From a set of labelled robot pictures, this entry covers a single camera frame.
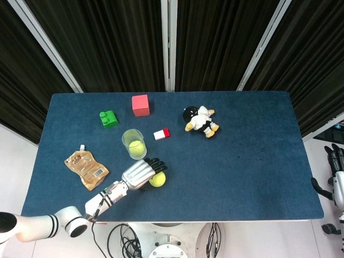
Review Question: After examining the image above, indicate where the yellow tennis ball black print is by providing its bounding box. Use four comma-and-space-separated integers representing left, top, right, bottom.
149, 171, 167, 188

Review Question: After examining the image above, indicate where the black caster wheel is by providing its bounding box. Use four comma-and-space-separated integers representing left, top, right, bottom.
321, 223, 337, 235

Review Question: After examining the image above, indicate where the plain yellow tennis ball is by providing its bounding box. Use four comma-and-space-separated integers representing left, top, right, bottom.
128, 140, 147, 159

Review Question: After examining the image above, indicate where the dark pleated curtain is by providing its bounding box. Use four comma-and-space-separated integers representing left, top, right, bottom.
243, 0, 344, 138
0, 0, 76, 146
26, 0, 168, 94
174, 0, 281, 92

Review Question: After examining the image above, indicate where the blue fabric table cover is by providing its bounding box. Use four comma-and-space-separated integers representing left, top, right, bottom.
20, 91, 325, 223

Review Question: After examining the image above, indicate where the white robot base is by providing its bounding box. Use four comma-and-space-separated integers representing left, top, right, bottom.
126, 222, 213, 258

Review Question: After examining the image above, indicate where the clear plastic tube container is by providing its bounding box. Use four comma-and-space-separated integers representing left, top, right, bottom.
121, 128, 148, 161

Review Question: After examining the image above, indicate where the red foam cube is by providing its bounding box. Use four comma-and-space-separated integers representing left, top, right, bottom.
131, 94, 151, 117

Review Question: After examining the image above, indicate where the white frame post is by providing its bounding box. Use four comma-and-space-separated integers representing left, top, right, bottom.
160, 0, 176, 92
235, 0, 290, 91
8, 0, 83, 94

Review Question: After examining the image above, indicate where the black white plush penguin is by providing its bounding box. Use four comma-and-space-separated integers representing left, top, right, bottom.
183, 105, 220, 139

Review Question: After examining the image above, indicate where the black cable bundle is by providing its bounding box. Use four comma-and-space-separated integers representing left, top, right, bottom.
91, 222, 145, 258
205, 222, 223, 256

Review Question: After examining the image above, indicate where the white and red block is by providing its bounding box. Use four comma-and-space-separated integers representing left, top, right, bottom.
153, 127, 170, 141

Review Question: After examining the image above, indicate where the green toy building block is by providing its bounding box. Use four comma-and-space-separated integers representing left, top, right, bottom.
98, 110, 120, 129

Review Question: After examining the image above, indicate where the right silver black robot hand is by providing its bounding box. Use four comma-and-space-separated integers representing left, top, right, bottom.
311, 144, 344, 207

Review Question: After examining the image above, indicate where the orange spout pouch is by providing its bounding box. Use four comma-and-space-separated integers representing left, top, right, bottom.
63, 144, 110, 191

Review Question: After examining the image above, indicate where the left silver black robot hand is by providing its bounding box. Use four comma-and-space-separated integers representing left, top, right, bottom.
121, 157, 169, 192

